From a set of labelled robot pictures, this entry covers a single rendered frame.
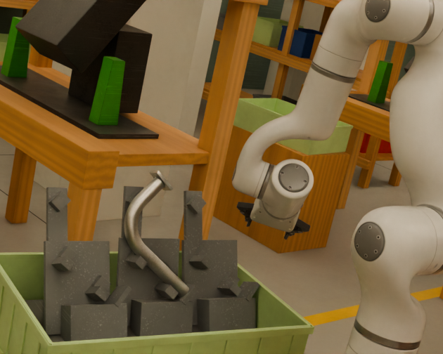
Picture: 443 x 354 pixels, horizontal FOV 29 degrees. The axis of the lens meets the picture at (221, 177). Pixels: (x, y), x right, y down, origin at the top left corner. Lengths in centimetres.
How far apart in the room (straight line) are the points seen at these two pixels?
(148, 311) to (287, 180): 47
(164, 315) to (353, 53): 73
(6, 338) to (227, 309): 51
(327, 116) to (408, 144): 24
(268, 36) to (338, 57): 629
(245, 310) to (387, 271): 69
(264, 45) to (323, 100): 628
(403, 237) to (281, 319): 65
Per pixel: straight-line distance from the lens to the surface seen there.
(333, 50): 163
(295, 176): 168
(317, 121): 166
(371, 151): 706
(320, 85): 164
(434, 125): 148
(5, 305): 186
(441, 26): 152
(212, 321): 200
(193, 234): 204
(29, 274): 201
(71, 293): 190
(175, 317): 196
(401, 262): 142
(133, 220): 190
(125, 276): 196
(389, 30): 147
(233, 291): 203
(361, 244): 144
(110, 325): 188
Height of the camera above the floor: 174
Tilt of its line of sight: 16 degrees down
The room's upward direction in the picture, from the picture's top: 13 degrees clockwise
